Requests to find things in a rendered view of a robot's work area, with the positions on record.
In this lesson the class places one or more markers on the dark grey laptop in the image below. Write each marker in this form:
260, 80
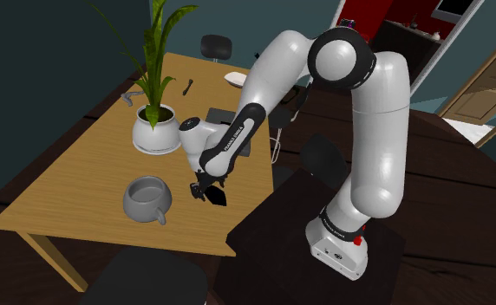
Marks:
220, 116

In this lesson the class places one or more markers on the wooden table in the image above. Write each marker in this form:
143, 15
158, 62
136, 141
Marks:
83, 169

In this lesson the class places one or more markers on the small black tool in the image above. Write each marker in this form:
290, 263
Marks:
187, 87

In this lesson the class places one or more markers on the grey curved tool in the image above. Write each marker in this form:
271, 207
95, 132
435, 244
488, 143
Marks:
129, 98

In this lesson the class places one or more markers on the green plant in white pot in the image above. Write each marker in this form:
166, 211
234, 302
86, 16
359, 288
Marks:
157, 131

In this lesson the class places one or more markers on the black wedge-shaped object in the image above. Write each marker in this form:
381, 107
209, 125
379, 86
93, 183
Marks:
216, 197

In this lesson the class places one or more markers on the white bowl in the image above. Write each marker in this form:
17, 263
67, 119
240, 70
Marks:
235, 79

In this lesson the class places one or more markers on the dark robot stand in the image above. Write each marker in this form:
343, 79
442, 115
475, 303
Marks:
273, 253

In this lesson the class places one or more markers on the dark cabinet with items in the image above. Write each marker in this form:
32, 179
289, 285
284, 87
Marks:
404, 46

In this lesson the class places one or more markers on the grey mug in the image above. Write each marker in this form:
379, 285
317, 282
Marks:
144, 202

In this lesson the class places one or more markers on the black office chair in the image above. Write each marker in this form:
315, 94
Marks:
216, 46
322, 158

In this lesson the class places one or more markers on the wooden door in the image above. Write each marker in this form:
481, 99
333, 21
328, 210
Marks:
480, 99

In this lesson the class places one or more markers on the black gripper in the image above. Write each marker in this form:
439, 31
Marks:
208, 178

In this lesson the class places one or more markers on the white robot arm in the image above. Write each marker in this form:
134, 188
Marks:
379, 139

